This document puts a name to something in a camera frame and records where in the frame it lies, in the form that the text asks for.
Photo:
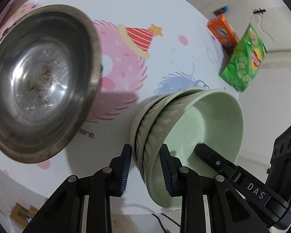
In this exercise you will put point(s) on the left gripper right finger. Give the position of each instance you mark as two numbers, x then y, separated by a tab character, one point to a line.
207	200

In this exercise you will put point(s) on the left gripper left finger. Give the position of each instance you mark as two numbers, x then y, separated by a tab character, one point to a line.
88	196

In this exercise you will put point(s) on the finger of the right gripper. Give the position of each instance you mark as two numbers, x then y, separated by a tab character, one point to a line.
218	163

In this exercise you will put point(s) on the green ceramic bowl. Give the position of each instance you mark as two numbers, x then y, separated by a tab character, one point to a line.
211	117
145	126

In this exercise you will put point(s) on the steel bowl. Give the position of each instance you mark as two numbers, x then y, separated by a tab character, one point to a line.
50	70

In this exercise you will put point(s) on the cardboard box on floor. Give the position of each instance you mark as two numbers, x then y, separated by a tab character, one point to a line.
21	215

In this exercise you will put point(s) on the green Lays chips bag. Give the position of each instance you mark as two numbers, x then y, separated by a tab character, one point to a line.
245	61

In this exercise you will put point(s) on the orange Ovaltine biscuit box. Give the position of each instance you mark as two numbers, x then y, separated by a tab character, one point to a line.
224	33

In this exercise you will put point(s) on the cartoon printed tablecloth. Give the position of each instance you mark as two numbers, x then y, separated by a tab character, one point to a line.
149	48

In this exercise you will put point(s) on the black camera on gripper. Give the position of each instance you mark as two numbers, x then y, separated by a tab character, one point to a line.
279	176

